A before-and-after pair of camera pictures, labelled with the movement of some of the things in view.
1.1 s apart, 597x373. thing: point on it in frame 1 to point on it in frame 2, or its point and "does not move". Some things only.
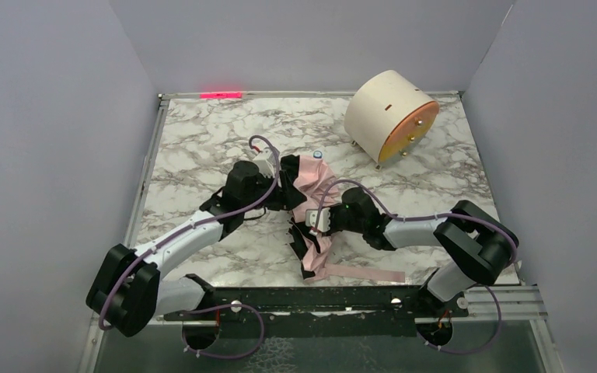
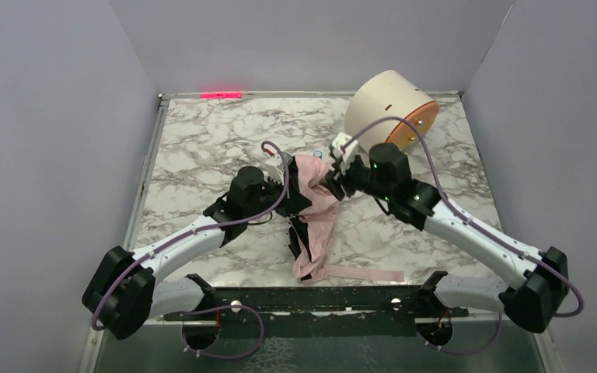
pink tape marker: (220, 95) does not move
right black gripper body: (305, 236) to (343, 179)
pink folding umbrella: (312, 249) does not move
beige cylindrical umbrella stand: (388, 116) does not move
